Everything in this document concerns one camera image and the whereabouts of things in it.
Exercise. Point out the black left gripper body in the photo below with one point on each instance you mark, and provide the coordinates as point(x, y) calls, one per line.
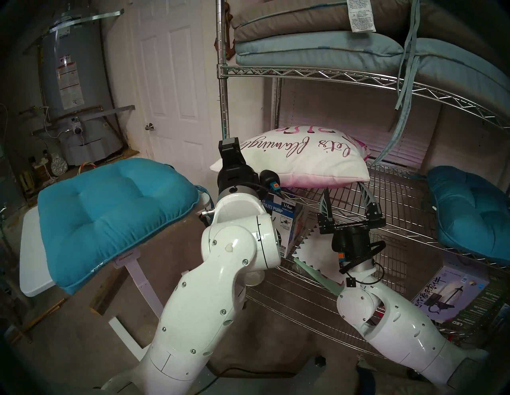
point(239, 177)

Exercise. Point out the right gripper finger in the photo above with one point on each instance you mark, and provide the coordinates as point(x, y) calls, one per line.
point(370, 199)
point(326, 209)

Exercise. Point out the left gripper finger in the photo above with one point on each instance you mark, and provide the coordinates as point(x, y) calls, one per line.
point(231, 153)

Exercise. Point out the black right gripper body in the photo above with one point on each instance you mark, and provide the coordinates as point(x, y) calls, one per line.
point(350, 235)

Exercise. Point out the white pink flamingo pillow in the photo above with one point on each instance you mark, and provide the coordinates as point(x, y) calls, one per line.
point(303, 159)

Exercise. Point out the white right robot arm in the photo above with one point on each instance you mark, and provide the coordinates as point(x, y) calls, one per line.
point(398, 326)

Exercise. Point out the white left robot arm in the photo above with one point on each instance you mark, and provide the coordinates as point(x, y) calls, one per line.
point(215, 278)

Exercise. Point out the grey robot base platform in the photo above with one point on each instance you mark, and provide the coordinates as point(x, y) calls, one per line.
point(271, 384)

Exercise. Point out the teal tufted seat cushion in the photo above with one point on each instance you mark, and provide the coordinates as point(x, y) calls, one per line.
point(470, 215)
point(111, 219)

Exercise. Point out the light blue bench cushion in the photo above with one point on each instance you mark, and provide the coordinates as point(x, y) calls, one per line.
point(318, 49)

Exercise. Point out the tan bench cushion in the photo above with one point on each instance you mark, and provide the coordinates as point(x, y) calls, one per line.
point(287, 20)

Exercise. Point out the white cushion care label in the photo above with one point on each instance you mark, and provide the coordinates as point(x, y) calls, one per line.
point(359, 15)

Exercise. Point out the utility pump cardboard box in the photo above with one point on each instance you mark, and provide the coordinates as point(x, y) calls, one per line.
point(287, 219)

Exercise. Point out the green paper sheet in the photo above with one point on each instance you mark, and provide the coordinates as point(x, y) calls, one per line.
point(318, 276)

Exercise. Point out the white panel door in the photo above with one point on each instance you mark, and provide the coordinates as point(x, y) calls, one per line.
point(175, 71)

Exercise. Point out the white window blinds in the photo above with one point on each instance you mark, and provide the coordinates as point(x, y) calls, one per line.
point(342, 103)

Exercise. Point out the lamp picture cardboard box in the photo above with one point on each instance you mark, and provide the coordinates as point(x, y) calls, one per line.
point(450, 294)

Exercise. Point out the black base knob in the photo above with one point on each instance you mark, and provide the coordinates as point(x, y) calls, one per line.
point(320, 361)

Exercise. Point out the silver foil wrapped object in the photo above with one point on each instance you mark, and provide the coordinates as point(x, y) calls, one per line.
point(58, 165)

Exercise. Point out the wooden board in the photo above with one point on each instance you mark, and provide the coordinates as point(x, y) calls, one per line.
point(104, 294)

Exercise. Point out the grey water heater tank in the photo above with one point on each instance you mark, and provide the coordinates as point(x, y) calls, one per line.
point(75, 59)

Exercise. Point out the white folding table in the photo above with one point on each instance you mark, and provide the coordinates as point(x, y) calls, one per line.
point(34, 259)

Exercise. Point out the wooden stick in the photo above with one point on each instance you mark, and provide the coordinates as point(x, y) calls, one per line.
point(40, 318)

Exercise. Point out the rusty anchor wall hook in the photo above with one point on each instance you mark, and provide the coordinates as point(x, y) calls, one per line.
point(229, 47)

